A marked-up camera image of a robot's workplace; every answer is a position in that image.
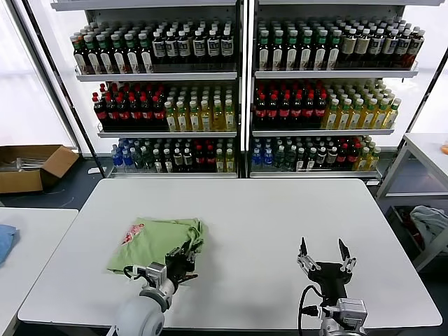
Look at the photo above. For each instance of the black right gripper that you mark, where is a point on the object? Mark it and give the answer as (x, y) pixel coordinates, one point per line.
(330, 278)

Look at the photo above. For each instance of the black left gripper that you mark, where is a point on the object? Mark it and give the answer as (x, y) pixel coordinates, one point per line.
(178, 267)

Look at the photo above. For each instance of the green t-shirt with red print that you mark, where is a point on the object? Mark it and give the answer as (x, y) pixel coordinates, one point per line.
(150, 241)

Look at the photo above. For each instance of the black storage bin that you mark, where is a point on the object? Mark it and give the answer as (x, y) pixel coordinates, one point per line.
(402, 227)

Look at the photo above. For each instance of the white-cap dark drink bottle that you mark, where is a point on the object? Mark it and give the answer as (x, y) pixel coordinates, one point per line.
(321, 157)
(311, 161)
(168, 162)
(300, 161)
(187, 161)
(332, 157)
(157, 162)
(178, 161)

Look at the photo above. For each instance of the red-cap cola bottle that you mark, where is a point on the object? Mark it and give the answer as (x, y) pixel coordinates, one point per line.
(284, 112)
(159, 113)
(353, 157)
(320, 112)
(260, 112)
(308, 112)
(272, 112)
(199, 161)
(210, 161)
(135, 113)
(296, 112)
(101, 113)
(112, 113)
(123, 113)
(342, 157)
(147, 113)

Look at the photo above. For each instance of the red crumpled cloth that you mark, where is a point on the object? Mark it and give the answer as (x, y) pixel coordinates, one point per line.
(418, 236)

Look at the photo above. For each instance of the yellow tea bottle green label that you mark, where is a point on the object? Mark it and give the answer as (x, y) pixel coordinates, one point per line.
(171, 119)
(220, 162)
(230, 119)
(381, 117)
(230, 162)
(218, 119)
(332, 117)
(194, 119)
(364, 161)
(368, 117)
(206, 119)
(344, 117)
(182, 119)
(374, 161)
(392, 117)
(356, 117)

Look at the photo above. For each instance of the clear water bottle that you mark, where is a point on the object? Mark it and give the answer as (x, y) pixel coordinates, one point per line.
(148, 161)
(290, 159)
(138, 161)
(279, 159)

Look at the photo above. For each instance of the grey-white crumpled cloth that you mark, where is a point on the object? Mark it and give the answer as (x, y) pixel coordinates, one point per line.
(427, 218)

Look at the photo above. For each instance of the blue water bottle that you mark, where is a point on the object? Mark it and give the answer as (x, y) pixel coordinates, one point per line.
(127, 159)
(268, 158)
(256, 158)
(117, 159)

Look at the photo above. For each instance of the white paper scrap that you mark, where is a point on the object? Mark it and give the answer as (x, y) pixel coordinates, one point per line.
(94, 171)

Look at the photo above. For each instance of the brown cardboard box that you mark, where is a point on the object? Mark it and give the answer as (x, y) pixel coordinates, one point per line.
(52, 164)

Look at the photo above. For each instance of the small orange object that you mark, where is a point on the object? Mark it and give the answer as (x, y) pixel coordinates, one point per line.
(444, 147)

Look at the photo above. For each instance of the grey metal shelf rack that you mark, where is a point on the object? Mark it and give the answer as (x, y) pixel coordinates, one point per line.
(332, 74)
(157, 76)

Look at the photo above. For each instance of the blue folded cloth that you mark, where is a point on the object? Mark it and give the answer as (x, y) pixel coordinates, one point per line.
(5, 241)

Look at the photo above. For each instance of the grey metal parts bundle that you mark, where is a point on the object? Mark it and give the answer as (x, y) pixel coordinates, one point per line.
(28, 164)

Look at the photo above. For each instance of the black metal pole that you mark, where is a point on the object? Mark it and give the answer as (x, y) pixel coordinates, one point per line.
(64, 87)
(428, 87)

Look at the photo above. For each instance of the green-cap dark tea bottle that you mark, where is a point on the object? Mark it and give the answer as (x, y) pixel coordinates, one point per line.
(118, 56)
(277, 52)
(80, 56)
(105, 56)
(291, 52)
(92, 56)
(320, 52)
(263, 52)
(131, 56)
(306, 52)
(334, 52)
(145, 56)

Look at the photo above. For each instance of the white-label dark drink bottle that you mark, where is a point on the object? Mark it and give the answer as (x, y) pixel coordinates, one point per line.
(377, 45)
(183, 47)
(171, 47)
(158, 47)
(213, 47)
(227, 47)
(416, 45)
(403, 45)
(199, 47)

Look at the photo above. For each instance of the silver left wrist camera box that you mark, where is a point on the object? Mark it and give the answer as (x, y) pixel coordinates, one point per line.
(155, 271)

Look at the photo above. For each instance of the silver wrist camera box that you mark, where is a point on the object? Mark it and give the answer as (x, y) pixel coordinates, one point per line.
(351, 309)
(155, 271)

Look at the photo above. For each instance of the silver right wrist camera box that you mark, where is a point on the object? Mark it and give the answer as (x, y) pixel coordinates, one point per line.
(351, 309)

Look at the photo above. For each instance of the grey frame side table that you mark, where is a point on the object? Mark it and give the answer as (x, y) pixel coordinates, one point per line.
(393, 168)

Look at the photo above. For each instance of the grey window frame post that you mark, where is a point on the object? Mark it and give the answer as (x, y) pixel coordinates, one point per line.
(52, 87)

